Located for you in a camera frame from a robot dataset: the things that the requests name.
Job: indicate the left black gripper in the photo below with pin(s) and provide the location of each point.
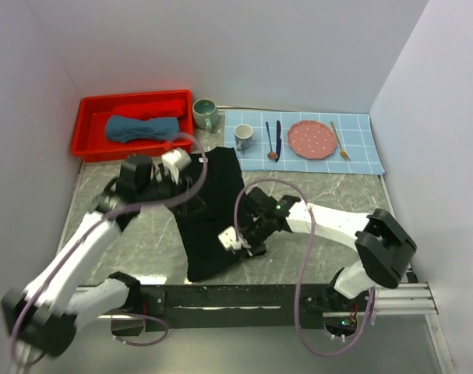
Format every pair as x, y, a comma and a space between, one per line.
177, 188

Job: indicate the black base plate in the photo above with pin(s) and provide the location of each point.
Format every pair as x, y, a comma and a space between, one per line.
244, 305

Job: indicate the blue rolled t shirt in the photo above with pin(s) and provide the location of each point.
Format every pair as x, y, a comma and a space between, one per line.
121, 129

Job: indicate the pink dotted plate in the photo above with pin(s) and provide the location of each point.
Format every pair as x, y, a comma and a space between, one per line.
311, 140

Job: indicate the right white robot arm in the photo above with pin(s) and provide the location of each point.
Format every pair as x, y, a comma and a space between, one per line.
384, 248

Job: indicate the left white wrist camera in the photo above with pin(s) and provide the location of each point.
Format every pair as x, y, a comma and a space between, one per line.
174, 162

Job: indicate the red plastic bin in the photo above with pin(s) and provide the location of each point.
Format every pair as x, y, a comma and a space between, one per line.
90, 143

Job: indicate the black t shirt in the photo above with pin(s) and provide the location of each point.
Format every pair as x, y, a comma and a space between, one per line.
206, 215

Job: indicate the green ceramic mug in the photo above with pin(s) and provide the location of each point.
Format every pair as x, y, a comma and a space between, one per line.
205, 114

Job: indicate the grey white mug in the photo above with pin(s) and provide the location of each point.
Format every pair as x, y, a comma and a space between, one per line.
243, 134

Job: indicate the blue grid placemat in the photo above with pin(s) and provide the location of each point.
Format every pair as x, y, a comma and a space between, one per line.
354, 131

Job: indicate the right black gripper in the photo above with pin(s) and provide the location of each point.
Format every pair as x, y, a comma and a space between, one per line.
255, 248

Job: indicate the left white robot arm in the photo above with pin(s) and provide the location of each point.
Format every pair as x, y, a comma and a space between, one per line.
48, 313

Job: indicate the blue handled knife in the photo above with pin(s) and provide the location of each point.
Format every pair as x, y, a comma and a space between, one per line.
278, 138

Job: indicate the blue handled spoon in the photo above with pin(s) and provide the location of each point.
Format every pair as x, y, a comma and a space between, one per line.
272, 155

